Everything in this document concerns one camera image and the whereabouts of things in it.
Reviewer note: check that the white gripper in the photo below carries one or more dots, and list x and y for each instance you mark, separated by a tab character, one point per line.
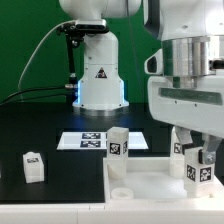
200	108

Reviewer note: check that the white square tabletop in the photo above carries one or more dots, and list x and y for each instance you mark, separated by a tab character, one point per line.
151	178

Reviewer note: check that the white marker plate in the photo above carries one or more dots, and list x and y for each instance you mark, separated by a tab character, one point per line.
98	140

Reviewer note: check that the black camera on stand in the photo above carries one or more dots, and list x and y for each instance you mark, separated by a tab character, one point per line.
75	31

